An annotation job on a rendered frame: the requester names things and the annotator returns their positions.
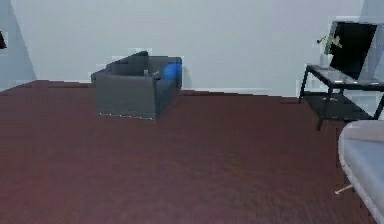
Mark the green house plant in vase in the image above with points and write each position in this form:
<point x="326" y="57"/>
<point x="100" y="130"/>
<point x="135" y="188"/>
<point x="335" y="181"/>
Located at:
<point x="328" y="44"/>

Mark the black glass television stand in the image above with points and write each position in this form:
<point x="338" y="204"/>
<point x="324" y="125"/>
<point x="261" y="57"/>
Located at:
<point x="336" y="100"/>

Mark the black television set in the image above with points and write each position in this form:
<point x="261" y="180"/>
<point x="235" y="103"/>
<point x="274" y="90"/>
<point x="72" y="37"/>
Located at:
<point x="353" y="46"/>

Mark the dark grey sofa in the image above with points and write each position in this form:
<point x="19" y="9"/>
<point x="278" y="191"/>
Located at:
<point x="126" y="93"/>

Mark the blue cushion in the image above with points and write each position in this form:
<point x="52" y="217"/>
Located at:
<point x="170" y="71"/>

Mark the small grey object on sofa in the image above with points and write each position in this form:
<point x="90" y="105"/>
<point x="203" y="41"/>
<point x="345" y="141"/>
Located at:
<point x="146" y="72"/>

